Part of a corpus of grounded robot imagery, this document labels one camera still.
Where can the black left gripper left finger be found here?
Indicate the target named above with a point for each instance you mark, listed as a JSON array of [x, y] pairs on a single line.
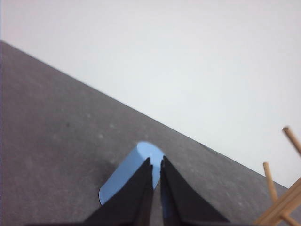
[[131, 205]]

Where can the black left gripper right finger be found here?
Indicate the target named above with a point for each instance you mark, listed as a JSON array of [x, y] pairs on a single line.
[[183, 205]]

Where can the blue ribbed cup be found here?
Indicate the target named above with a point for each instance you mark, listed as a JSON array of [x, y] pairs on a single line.
[[142, 152]]

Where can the wooden mug tree stand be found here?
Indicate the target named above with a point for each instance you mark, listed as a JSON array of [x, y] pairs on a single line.
[[278, 215]]

